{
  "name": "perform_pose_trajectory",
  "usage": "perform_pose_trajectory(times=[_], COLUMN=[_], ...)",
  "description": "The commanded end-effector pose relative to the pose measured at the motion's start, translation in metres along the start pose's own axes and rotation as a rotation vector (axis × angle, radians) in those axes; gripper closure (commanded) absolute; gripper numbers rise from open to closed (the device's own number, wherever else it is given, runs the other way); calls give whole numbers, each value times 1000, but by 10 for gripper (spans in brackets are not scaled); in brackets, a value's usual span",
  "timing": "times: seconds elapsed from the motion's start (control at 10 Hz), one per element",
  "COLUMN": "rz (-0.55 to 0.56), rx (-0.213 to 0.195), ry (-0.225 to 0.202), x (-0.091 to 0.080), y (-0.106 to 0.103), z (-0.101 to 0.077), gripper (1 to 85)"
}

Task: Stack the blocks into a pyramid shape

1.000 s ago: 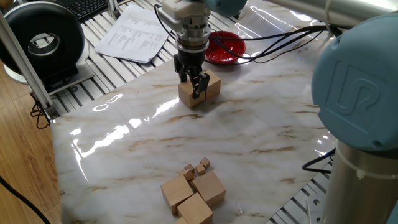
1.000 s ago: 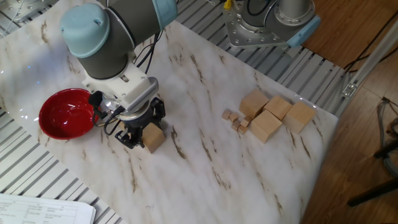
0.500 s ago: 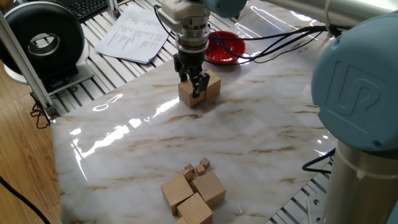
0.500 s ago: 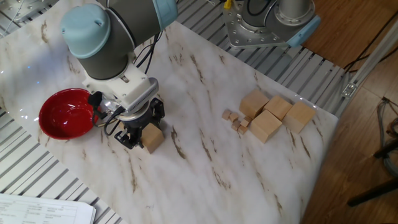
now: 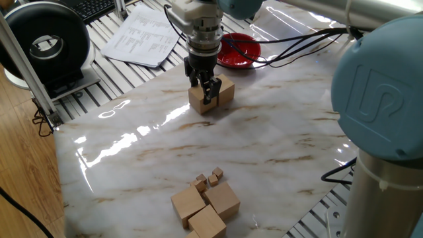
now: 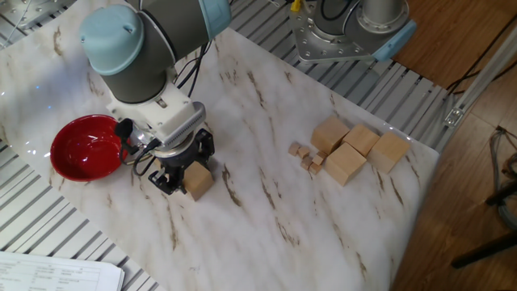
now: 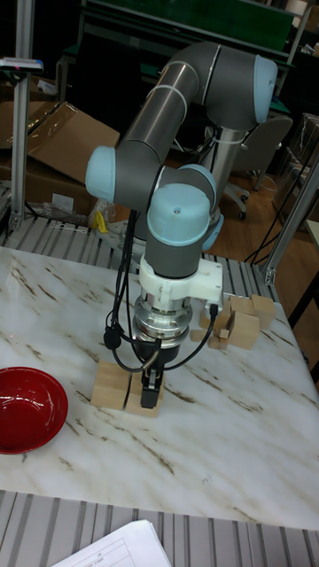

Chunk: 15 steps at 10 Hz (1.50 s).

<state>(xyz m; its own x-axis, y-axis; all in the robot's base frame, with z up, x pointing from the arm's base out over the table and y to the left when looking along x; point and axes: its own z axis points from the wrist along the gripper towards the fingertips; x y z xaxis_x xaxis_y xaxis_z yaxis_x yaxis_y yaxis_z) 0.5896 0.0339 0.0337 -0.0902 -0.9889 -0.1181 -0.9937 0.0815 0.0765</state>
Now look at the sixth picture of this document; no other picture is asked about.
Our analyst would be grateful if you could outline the aluminium frame rail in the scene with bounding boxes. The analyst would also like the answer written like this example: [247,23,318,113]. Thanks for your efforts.
[435,23,517,153]

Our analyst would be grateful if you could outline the white wrist mount housing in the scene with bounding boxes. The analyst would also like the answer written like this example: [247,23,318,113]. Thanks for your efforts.
[105,74,207,149]

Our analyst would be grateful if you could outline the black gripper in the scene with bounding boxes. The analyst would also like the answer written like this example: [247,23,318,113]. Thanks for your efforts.
[148,129,216,196]

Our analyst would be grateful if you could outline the thin black floor cable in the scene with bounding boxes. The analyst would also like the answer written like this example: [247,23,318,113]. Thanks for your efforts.
[446,14,517,96]

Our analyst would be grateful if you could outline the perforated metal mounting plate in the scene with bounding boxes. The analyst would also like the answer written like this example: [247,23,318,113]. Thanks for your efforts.
[0,0,78,32]

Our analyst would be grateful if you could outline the black stand legs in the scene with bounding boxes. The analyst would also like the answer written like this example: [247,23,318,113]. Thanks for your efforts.
[450,183,517,270]

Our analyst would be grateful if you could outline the white marble pattern board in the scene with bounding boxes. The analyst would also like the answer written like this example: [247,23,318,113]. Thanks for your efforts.
[0,0,440,291]

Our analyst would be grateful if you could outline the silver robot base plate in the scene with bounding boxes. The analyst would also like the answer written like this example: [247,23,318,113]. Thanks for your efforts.
[288,0,375,64]

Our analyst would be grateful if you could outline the grey cable bundle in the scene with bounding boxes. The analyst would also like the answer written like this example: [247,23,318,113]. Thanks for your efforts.
[488,127,517,231]

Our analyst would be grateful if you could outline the black gripper cable bundle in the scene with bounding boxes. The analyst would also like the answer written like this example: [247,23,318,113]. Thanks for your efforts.
[114,40,213,177]

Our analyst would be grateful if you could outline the white printed paper stack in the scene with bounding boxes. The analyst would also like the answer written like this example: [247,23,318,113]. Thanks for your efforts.
[0,251,125,291]

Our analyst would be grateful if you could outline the red glossy bowl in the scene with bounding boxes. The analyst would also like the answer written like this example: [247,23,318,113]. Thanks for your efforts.
[49,114,132,183]

